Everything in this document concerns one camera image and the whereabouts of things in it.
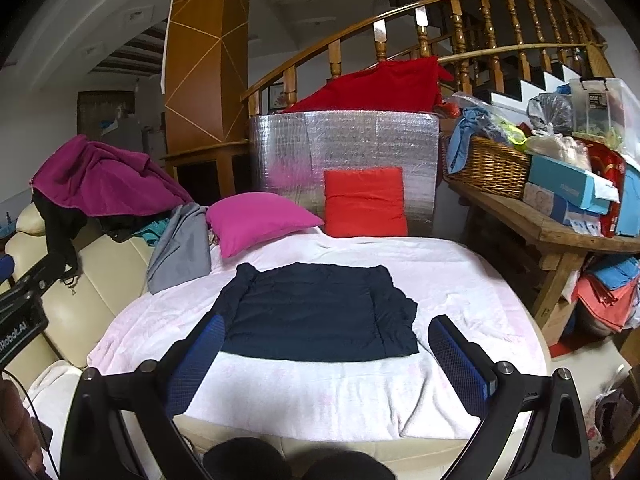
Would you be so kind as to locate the staircase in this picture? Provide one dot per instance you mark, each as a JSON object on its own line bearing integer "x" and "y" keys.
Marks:
{"x": 550, "y": 80}

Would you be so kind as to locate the red printed bag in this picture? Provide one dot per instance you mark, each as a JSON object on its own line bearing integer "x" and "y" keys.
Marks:
{"x": 610, "y": 185}

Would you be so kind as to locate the blue cloth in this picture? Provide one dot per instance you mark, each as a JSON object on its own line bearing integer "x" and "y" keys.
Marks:
{"x": 460, "y": 140}

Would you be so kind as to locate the white appliance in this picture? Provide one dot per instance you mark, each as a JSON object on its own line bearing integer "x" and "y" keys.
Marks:
{"x": 132, "y": 135}

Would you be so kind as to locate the wooden stair railing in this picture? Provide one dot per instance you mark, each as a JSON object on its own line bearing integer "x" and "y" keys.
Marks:
{"x": 458, "y": 30}

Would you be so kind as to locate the blue cardboard box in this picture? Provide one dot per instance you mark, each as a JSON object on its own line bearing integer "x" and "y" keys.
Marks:
{"x": 565, "y": 180}

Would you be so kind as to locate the silver foil insulation board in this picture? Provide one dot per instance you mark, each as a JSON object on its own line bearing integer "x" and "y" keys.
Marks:
{"x": 350, "y": 135}

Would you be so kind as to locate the black garment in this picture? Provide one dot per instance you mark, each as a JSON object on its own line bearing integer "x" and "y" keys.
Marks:
{"x": 60, "y": 230}

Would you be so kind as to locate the orange wooden column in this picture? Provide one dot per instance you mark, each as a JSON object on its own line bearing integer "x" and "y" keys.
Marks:
{"x": 200, "y": 60}

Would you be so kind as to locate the person's left hand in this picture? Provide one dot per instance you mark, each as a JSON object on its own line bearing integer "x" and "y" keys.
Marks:
{"x": 15, "y": 425}

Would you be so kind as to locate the magenta pillow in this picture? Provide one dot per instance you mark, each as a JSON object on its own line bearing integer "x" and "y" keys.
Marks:
{"x": 260, "y": 222}

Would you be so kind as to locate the red pillow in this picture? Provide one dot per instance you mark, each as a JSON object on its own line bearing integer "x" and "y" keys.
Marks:
{"x": 365, "y": 200}

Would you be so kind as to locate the cream leather sofa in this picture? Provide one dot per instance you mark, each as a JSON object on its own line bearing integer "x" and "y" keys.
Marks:
{"x": 95, "y": 270}

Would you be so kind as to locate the dark wall picture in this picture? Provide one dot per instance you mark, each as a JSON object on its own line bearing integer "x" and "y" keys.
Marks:
{"x": 95, "y": 110}

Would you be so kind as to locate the coral folded cloth pile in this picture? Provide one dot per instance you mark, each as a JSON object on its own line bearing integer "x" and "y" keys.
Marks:
{"x": 605, "y": 300}

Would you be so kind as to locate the beige plastic bag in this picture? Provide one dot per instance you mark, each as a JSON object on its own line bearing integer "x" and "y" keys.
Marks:
{"x": 560, "y": 147}

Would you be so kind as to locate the small framed picture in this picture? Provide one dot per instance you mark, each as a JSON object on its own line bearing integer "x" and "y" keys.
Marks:
{"x": 276, "y": 97}

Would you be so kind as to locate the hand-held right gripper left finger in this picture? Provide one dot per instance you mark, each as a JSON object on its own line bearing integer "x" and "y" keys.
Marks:
{"x": 200, "y": 355}

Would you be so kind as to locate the wicker basket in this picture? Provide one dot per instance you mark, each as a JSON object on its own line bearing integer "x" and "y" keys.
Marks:
{"x": 490, "y": 167}

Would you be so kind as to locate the magenta garment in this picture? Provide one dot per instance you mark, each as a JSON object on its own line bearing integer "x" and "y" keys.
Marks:
{"x": 100, "y": 175}

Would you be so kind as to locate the white fleece blanket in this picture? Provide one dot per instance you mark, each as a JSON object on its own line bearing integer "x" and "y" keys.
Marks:
{"x": 325, "y": 395}

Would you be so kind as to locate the navy zip jacket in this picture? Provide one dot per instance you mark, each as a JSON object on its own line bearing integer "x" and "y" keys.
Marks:
{"x": 310, "y": 310}

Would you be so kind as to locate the clear plastic storage box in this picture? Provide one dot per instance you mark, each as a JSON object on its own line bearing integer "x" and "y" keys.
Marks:
{"x": 600, "y": 110}

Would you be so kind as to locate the red cloth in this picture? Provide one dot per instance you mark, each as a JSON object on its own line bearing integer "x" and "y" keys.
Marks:
{"x": 380, "y": 85}

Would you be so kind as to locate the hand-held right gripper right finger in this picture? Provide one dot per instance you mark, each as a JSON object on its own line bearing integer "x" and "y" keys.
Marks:
{"x": 457, "y": 360}

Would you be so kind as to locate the teal garment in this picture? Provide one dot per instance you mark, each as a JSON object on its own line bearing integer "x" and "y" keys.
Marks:
{"x": 152, "y": 232}

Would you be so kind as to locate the yellow-green item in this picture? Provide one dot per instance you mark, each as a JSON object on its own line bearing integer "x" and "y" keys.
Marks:
{"x": 510, "y": 132}

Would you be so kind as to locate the white patterned box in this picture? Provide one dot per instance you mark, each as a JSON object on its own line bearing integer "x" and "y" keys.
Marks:
{"x": 542, "y": 202}

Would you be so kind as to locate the dark plastic bag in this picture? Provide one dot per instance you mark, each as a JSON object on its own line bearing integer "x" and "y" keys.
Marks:
{"x": 550, "y": 112}

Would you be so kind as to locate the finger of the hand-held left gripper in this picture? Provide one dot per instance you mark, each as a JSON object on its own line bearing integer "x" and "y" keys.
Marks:
{"x": 7, "y": 267}
{"x": 40, "y": 277}

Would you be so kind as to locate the wooden bench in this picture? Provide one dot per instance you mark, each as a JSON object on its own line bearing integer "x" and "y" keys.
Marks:
{"x": 550, "y": 232}

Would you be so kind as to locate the grey garment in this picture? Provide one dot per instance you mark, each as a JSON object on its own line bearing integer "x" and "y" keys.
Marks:
{"x": 180, "y": 250}

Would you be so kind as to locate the floral cloth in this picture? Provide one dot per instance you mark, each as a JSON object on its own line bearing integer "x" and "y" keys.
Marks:
{"x": 612, "y": 420}

